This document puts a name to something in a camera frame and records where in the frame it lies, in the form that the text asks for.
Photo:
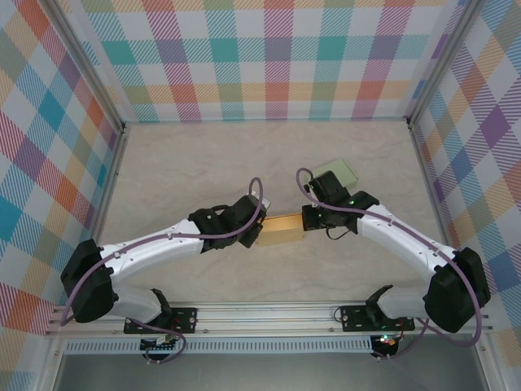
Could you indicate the orange paper box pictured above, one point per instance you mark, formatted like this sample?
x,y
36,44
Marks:
x,y
281,230

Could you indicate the green paper box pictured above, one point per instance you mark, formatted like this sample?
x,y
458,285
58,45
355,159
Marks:
x,y
344,171

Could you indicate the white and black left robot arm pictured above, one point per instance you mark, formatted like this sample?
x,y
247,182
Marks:
x,y
154,244

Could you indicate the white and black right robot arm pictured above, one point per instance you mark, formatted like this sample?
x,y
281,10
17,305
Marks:
x,y
407,240

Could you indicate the small circuit board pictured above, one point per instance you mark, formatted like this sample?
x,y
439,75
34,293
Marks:
x,y
160,344
386,341

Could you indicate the grey metal panel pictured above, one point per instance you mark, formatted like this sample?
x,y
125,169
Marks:
x,y
264,374

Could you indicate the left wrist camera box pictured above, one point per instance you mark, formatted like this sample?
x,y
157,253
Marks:
x,y
266,202

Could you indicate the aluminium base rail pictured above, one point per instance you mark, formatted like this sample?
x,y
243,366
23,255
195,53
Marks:
x,y
264,315

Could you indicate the aluminium side rail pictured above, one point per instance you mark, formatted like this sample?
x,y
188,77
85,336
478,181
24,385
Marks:
x,y
106,195
427,183

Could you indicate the aluminium corner post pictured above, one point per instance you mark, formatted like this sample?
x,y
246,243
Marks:
x,y
441,61
87,65

